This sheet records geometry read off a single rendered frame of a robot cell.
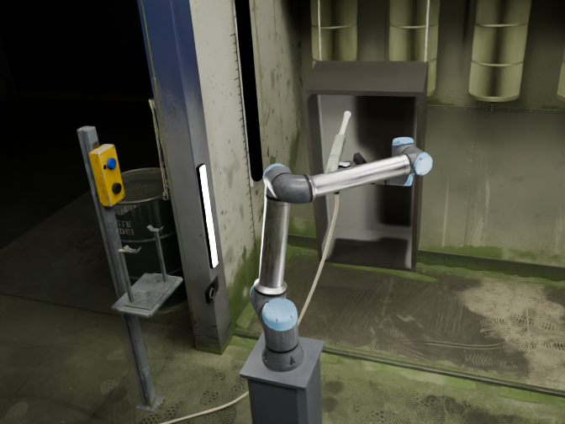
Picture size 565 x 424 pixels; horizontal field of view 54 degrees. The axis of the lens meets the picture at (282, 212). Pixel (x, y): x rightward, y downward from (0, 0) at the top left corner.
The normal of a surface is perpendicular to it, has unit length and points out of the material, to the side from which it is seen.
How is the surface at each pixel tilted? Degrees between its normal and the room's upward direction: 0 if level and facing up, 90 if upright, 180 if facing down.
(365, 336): 0
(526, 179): 57
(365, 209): 102
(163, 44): 90
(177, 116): 90
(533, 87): 90
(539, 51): 90
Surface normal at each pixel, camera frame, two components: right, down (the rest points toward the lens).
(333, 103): -0.27, 0.62
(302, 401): 0.44, 0.39
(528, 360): -0.06, -0.89
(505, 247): -0.31, -0.11
